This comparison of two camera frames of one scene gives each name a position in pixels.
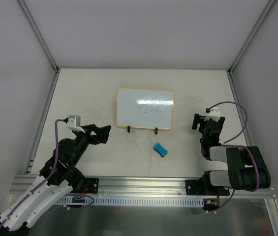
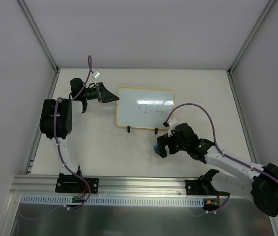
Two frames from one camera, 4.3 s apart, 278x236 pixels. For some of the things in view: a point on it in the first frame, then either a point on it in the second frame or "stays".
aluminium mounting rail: [139, 187] stays
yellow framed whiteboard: [145, 108] stays
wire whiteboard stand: [156, 130] stays
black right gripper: [209, 123] -> [162, 147]
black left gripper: [92, 132] -> [100, 92]
